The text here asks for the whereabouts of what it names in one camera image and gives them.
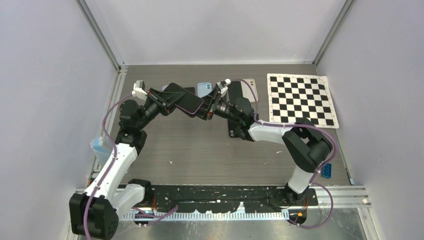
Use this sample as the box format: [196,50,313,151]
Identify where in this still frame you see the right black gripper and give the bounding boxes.
[186,88,242,125]

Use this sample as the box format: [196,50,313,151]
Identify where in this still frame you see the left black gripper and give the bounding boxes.
[137,89,186,131]

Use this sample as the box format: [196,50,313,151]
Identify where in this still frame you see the black phone bare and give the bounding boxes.
[162,82,203,118]

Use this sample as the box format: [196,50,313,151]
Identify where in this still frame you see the light-blue phone case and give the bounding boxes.
[197,82,213,98]

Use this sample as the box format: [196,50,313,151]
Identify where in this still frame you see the black phone case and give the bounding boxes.
[227,120,247,140]

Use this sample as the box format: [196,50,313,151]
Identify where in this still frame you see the beige phone case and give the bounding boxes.
[240,78,259,103]

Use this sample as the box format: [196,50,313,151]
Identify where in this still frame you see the phone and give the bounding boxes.
[184,87,196,95]

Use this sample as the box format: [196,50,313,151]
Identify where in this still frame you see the black smartphone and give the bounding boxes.
[227,81,243,104]

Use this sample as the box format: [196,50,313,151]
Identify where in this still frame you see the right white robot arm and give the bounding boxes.
[194,86,335,205]

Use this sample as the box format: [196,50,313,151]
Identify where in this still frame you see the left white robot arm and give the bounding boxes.
[69,88,186,240]

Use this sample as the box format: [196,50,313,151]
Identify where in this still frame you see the checkerboard calibration mat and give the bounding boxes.
[267,73,339,129]

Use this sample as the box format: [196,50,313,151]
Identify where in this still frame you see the blue toy brick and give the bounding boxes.
[320,163,332,179]

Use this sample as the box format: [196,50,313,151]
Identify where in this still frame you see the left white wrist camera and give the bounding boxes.
[131,80,147,101]

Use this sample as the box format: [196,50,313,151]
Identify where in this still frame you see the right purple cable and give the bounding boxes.
[230,78,339,231]

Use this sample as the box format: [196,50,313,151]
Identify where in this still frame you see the purple cable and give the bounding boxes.
[230,78,339,231]
[82,92,133,240]

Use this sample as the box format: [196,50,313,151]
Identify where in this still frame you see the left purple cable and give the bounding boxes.
[82,92,133,240]

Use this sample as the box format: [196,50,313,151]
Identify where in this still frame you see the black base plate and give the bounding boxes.
[136,185,319,214]

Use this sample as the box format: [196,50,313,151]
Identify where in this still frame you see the aluminium front rail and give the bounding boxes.
[119,186,371,223]

